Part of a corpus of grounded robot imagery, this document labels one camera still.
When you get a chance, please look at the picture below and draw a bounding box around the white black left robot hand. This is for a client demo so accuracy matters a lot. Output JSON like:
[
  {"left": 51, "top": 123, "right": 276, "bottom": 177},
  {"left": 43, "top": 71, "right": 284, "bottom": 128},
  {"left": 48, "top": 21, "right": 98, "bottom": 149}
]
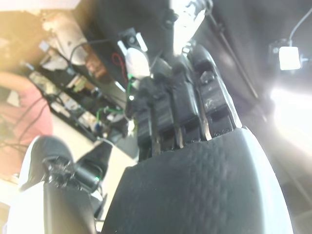
[{"left": 9, "top": 43, "right": 296, "bottom": 234}]

